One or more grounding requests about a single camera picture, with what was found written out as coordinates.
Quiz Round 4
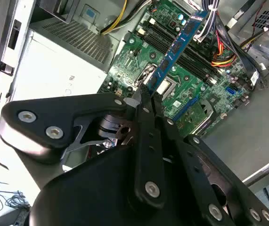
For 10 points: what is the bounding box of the blue RAM stick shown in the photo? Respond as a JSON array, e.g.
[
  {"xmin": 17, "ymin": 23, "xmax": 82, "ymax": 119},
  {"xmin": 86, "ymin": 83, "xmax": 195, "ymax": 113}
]
[{"xmin": 145, "ymin": 9, "xmax": 210, "ymax": 96}]

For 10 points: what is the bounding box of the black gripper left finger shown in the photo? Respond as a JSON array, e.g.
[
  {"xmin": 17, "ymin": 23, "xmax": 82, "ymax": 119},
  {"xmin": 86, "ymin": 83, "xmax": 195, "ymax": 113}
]
[{"xmin": 0, "ymin": 86, "xmax": 167, "ymax": 210}]

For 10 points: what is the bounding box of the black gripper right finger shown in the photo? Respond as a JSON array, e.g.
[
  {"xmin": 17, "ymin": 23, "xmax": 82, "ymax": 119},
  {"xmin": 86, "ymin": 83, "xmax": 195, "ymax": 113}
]
[{"xmin": 152, "ymin": 93, "xmax": 269, "ymax": 226}]

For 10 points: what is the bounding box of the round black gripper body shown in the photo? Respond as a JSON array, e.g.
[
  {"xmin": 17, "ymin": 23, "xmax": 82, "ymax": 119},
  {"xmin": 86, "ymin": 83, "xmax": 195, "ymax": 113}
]
[{"xmin": 29, "ymin": 143, "xmax": 204, "ymax": 226}]

